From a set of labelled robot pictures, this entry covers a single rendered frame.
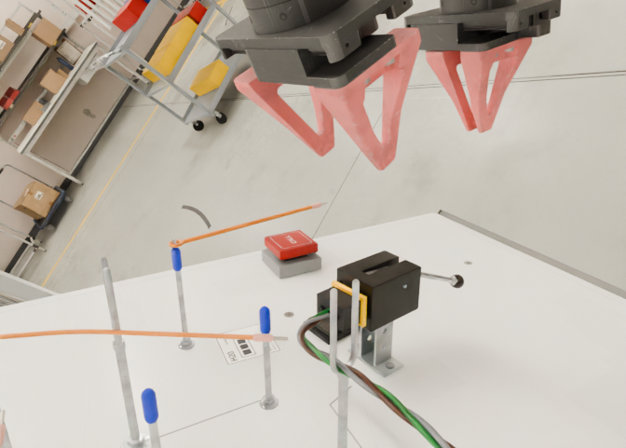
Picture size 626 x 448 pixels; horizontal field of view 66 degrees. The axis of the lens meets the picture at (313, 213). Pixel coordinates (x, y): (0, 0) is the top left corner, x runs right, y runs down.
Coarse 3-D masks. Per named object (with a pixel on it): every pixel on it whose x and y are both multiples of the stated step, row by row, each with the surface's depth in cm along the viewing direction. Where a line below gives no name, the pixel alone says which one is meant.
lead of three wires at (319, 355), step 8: (320, 312) 37; (312, 320) 35; (320, 320) 36; (304, 328) 34; (304, 336) 33; (304, 344) 31; (312, 344) 31; (312, 352) 30; (320, 352) 30; (320, 360) 29; (328, 360) 29; (336, 360) 28
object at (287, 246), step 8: (288, 232) 61; (296, 232) 61; (272, 240) 59; (280, 240) 59; (288, 240) 59; (296, 240) 58; (304, 240) 58; (312, 240) 58; (272, 248) 58; (280, 248) 57; (288, 248) 57; (296, 248) 57; (304, 248) 57; (312, 248) 58; (280, 256) 56; (288, 256) 56; (296, 256) 57
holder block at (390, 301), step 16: (368, 256) 41; (384, 256) 41; (352, 272) 39; (384, 272) 39; (400, 272) 39; (416, 272) 39; (368, 288) 37; (384, 288) 37; (400, 288) 39; (416, 288) 40; (368, 304) 37; (384, 304) 38; (400, 304) 39; (416, 304) 41; (368, 320) 38; (384, 320) 38
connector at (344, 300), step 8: (336, 288) 39; (320, 296) 37; (328, 296) 37; (344, 296) 37; (320, 304) 38; (328, 304) 37; (344, 304) 36; (360, 304) 37; (328, 312) 37; (344, 312) 36; (360, 312) 37; (328, 320) 38; (344, 320) 36; (360, 320) 37; (344, 328) 36
